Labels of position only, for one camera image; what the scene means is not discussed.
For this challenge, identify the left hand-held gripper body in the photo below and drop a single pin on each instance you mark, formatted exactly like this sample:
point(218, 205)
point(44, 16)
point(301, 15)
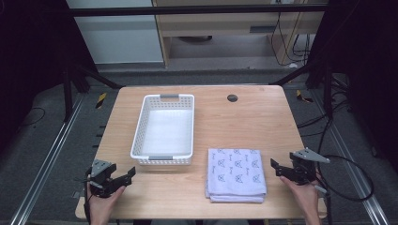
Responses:
point(101, 175)

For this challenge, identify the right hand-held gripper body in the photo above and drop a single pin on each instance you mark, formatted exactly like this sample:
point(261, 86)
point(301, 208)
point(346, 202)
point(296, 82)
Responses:
point(303, 167)

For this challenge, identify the light purple towel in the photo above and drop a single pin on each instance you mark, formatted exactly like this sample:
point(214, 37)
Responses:
point(236, 175)

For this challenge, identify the white plastic basket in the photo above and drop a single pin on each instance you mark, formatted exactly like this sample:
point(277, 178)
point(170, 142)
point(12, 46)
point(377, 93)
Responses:
point(165, 134)

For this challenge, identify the person's right hand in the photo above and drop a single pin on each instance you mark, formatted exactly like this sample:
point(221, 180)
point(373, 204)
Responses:
point(302, 195)

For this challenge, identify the person's left hand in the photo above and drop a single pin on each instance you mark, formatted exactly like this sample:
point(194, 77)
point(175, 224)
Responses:
point(104, 204)

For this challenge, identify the yellow black striped tape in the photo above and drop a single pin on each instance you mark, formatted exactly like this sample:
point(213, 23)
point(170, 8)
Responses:
point(303, 97)
point(100, 100)

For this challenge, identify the black metal stand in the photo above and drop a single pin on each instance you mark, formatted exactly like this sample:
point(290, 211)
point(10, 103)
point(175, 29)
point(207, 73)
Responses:
point(67, 93)
point(325, 84)

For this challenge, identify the white cabinet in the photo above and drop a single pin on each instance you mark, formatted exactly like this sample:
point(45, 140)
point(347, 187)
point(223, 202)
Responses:
point(119, 37)

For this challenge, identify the wooden desk cabinet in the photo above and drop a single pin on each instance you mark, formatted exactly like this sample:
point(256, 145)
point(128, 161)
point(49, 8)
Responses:
point(219, 22)

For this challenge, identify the metal floor rail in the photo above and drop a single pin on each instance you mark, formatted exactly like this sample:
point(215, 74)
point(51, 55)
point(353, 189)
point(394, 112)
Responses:
point(47, 159)
point(347, 156)

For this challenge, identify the black metal frame bar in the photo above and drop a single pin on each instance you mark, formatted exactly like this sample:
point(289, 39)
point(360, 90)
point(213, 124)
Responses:
point(187, 10)

